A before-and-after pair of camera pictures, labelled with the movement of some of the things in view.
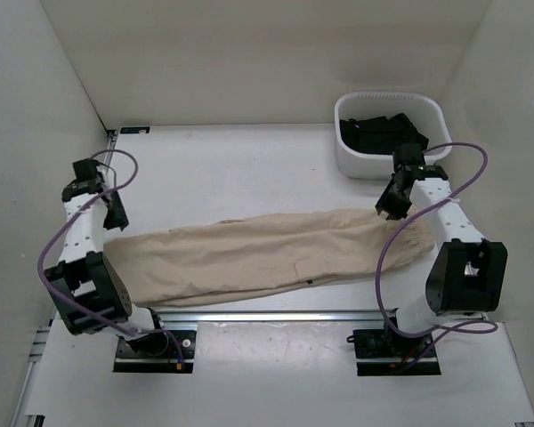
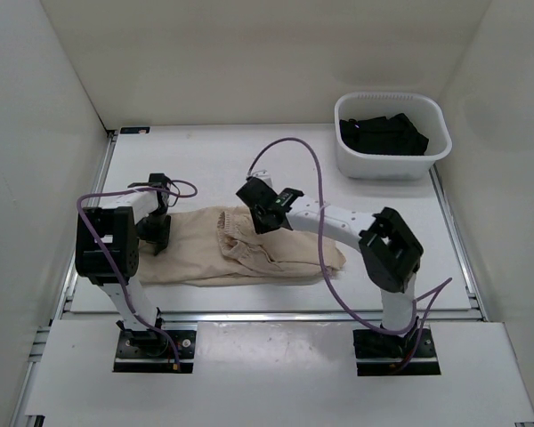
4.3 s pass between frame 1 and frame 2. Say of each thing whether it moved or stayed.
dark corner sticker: stayed
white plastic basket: stayed
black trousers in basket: stayed
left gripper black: moved
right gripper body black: moved
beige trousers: moved
